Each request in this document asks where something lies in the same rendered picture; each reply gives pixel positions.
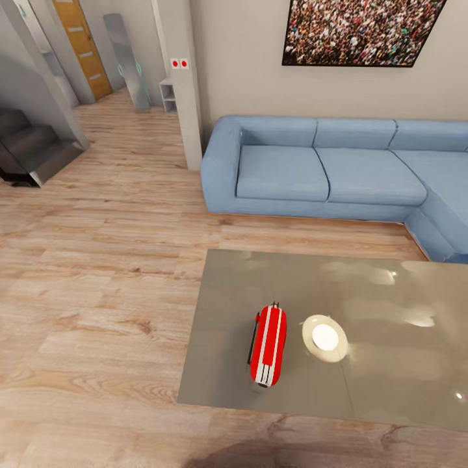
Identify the radio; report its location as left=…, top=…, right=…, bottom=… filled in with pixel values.
left=248, top=303, right=287, bottom=388

